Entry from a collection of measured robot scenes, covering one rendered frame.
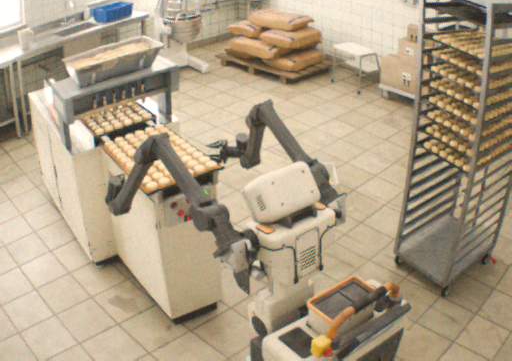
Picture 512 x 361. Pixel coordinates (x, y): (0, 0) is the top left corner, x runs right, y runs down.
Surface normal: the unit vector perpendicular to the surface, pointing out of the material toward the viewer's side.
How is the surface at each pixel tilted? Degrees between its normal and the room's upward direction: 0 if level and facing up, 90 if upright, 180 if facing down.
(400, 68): 87
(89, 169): 90
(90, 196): 90
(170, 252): 90
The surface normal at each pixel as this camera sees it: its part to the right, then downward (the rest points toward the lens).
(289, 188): 0.43, -0.30
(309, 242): 0.59, 0.26
